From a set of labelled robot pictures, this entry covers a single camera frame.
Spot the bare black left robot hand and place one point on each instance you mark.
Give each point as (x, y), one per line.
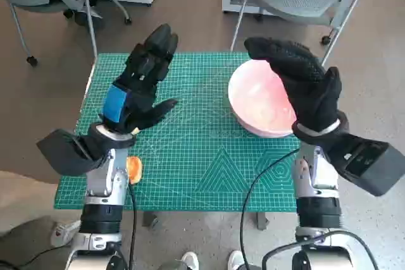
(139, 93)

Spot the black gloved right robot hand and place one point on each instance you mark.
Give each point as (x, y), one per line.
(307, 86)

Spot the pink bowl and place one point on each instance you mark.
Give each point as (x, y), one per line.
(256, 99)

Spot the orange sliced toy bread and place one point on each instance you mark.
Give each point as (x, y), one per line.
(135, 169)

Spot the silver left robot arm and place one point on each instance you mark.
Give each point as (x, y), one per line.
(101, 187)

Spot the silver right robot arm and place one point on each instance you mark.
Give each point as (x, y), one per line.
(316, 187)

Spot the green cutting mat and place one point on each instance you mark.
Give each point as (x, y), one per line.
(196, 156)

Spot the white shoe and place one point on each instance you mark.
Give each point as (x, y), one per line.
(190, 260)
(235, 260)

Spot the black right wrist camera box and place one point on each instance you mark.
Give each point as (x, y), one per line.
(370, 165)

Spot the black table bracket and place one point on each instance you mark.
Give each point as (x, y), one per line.
(262, 221)
(150, 219)

